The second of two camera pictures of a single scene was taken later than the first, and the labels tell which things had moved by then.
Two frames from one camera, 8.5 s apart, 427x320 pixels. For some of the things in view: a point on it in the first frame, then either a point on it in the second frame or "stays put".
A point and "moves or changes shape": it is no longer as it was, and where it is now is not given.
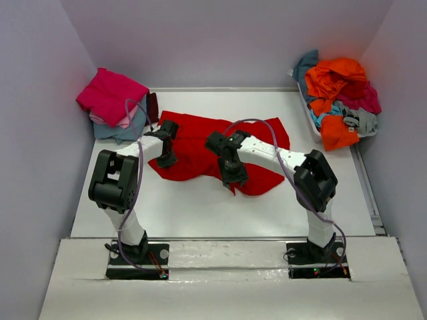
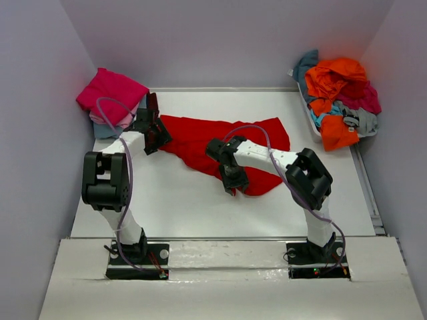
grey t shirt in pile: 364,122 stays put
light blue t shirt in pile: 333,111 stays put
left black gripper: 170,157 → 155,132
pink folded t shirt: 124,124 stays put
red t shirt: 196,161 moves or changes shape
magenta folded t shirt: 111,97 stays put
